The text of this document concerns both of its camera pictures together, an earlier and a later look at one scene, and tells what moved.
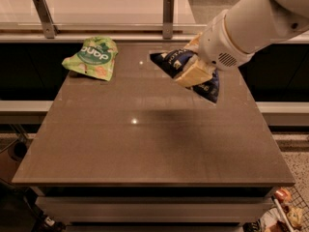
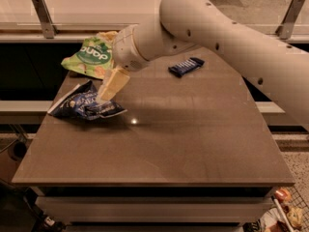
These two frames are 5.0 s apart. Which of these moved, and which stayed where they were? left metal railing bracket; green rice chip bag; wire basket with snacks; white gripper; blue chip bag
Moved: white gripper; blue chip bag
Stayed: green rice chip bag; left metal railing bracket; wire basket with snacks
